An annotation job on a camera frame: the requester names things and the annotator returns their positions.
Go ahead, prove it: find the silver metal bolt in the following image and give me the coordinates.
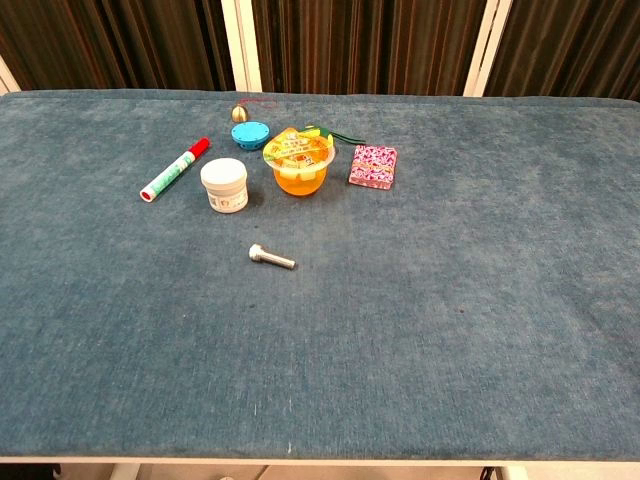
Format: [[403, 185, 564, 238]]
[[248, 243, 297, 271]]

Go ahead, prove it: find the orange jelly cup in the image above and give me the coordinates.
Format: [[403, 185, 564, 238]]
[[262, 124, 337, 198]]

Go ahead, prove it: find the blue table cloth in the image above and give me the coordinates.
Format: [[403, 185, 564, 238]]
[[0, 89, 640, 462]]

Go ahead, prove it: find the pink patterned small box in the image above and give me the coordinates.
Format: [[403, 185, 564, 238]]
[[347, 144, 399, 191]]

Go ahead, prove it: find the white plastic jar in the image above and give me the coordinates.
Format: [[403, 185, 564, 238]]
[[199, 157, 250, 216]]

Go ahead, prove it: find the blue round plastic disc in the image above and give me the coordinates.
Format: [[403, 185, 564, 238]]
[[230, 121, 272, 152]]

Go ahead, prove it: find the red capped white marker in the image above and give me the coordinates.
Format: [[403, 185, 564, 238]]
[[139, 136, 212, 203]]

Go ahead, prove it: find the dark brown curtain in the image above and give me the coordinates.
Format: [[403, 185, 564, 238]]
[[0, 0, 640, 103]]

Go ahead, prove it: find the white frame post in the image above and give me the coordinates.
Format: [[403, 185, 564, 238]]
[[462, 0, 515, 98], [0, 54, 22, 96], [219, 0, 264, 93]]

